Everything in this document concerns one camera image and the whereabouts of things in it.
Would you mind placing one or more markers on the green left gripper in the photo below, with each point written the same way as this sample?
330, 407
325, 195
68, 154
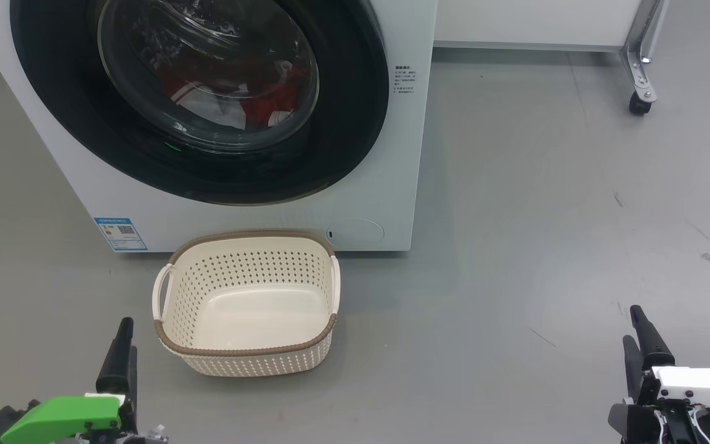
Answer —
65, 419

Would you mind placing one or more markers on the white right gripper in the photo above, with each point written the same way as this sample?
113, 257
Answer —
700, 385

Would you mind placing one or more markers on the black round glass washer door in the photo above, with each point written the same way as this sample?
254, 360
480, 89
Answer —
342, 123

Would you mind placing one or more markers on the cream perforated laundry basket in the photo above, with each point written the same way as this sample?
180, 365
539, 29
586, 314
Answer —
250, 308

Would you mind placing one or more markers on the white front-load washing machine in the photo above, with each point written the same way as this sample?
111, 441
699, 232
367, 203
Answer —
361, 185

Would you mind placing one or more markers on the blue energy label sticker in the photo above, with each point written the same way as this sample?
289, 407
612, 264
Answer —
121, 234

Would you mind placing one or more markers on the black caster wheel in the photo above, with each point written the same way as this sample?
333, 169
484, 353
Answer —
640, 105

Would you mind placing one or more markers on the round white drain filter cover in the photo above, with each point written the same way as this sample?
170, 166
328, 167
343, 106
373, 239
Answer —
358, 233

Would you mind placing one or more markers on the silver metal rack leg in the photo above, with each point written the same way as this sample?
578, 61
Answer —
641, 49

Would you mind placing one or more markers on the white cabinet panel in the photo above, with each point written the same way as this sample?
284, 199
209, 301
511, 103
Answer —
527, 21

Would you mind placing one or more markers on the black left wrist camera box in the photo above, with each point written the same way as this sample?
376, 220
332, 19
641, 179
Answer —
0, 425

